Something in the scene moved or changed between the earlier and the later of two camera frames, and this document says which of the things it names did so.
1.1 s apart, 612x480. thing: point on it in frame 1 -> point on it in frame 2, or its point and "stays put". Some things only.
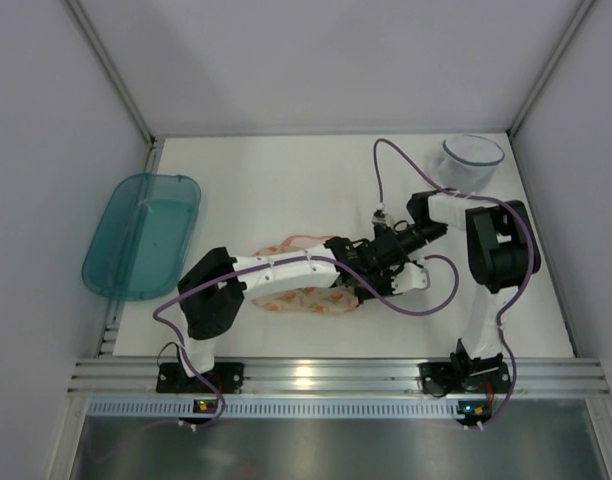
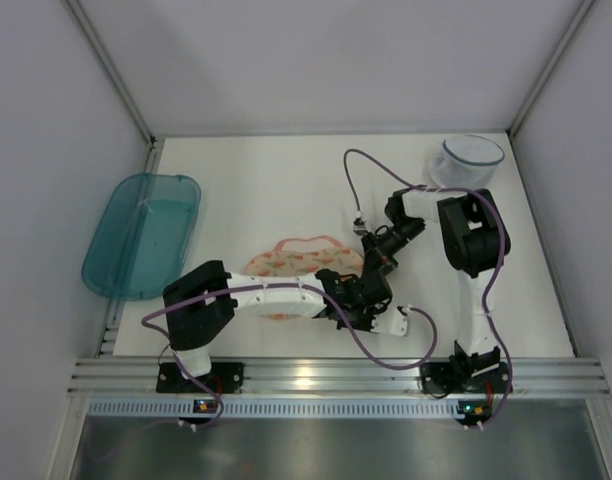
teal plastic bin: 142,236 stays put
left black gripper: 368,288 -> 368,310
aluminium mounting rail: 340,378 stays put
